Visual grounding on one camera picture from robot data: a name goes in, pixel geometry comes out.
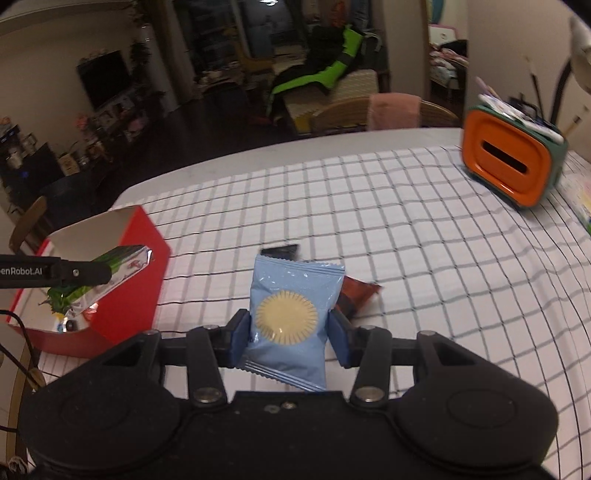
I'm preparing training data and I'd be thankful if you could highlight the red-brown foil snack packet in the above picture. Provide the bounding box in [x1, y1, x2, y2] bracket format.
[333, 276, 384, 319]

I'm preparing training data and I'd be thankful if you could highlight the desk lamp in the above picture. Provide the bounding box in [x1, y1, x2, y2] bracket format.
[551, 14, 591, 125]

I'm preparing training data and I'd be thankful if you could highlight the round-back wooden chair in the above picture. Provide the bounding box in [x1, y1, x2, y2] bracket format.
[9, 196, 49, 254]

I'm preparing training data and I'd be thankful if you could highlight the white checked tablecloth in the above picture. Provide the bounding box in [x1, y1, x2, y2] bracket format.
[28, 145, 591, 480]

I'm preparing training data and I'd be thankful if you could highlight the green foil snack bar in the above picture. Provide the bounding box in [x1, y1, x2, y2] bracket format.
[46, 244, 154, 319]

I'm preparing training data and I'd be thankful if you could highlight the black gold snack packet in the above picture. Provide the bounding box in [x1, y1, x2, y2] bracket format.
[261, 244, 300, 261]

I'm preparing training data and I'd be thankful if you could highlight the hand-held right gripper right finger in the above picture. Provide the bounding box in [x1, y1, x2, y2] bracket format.
[328, 308, 467, 406]

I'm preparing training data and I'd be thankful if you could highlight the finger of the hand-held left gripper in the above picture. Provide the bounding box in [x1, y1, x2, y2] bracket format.
[56, 258, 114, 287]

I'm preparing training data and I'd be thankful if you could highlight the green black jacket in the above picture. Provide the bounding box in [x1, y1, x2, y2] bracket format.
[268, 23, 370, 112]

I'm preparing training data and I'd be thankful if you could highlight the orange green desk organizer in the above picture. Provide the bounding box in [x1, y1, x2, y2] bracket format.
[462, 104, 570, 210]

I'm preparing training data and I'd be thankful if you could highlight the cream sofa cover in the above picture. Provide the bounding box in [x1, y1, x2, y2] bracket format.
[281, 69, 379, 134]

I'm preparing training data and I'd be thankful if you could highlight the black cable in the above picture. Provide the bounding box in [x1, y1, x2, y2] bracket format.
[0, 310, 47, 393]

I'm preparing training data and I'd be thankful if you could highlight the black television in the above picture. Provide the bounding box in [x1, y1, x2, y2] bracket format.
[76, 50, 132, 112]

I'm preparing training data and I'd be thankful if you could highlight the light blue biscuit packet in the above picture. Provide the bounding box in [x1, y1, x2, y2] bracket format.
[238, 256, 347, 393]

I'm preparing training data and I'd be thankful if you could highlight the television cabinet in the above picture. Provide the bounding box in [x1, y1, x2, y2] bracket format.
[88, 85, 158, 148]

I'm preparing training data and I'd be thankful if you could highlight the pink towel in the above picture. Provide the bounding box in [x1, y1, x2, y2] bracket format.
[369, 92, 422, 131]

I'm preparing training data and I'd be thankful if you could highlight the red cardboard box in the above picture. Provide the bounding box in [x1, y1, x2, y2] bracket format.
[7, 205, 171, 358]

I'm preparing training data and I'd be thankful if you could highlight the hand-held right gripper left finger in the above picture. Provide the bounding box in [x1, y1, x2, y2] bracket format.
[99, 308, 252, 407]

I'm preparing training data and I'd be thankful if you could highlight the colourful booklet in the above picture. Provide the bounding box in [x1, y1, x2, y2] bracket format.
[558, 171, 591, 236]

